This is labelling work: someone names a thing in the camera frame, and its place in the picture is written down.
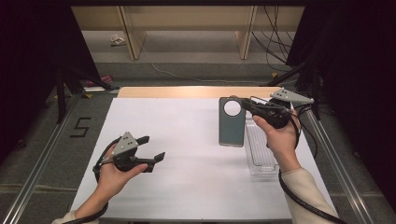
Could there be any grey phone case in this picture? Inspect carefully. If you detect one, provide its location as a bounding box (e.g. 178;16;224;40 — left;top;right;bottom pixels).
218;96;247;147

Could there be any thick black left gripper cable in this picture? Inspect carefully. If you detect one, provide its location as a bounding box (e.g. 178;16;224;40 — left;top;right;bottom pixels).
62;138;121;224

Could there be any crumpled white paper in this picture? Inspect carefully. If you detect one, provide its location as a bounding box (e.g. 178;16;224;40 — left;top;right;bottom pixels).
109;34;128;48

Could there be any dark curtain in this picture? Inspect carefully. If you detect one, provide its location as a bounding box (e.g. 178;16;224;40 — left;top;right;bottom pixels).
0;0;103;164
285;0;396;214

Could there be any metal floor rail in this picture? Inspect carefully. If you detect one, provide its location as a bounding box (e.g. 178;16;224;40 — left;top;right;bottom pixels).
298;92;375;224
1;92;82;224

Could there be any person's left hand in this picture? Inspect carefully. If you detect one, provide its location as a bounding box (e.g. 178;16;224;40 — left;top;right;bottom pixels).
92;147;149;204

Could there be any white table sheet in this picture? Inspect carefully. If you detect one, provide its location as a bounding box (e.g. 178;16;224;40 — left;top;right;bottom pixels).
69;97;340;222

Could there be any person's right hand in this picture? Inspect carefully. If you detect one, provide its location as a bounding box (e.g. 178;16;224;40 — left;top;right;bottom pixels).
252;110;302;174

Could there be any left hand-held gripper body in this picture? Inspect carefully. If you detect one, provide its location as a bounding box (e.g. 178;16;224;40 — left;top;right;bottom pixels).
110;132;139;173

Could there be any pink object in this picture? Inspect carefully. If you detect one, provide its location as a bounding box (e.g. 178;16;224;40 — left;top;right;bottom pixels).
85;74;113;88

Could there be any thick black gripper cable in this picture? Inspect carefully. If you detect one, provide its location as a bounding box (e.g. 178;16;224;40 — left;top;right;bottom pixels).
62;138;121;224
277;108;347;224

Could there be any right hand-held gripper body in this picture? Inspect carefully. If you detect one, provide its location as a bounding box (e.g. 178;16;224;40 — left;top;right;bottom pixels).
258;88;315;129

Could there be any light wooden shelf unit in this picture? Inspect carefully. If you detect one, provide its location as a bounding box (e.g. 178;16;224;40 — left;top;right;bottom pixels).
70;5;306;61

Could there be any black metal stand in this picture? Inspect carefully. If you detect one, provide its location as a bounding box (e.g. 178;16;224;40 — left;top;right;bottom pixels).
266;59;322;121

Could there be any black tripod stand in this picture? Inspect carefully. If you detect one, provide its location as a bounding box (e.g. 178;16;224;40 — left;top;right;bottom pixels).
55;65;120;124

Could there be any bundle of black cables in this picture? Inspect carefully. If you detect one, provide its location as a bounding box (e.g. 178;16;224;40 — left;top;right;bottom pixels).
251;5;297;73

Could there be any clear plastic tray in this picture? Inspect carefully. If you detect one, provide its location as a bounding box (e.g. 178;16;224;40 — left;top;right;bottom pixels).
243;95;282;177

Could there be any thick black right gripper cable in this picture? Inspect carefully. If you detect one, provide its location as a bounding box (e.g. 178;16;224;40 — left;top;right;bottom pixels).
277;108;347;224

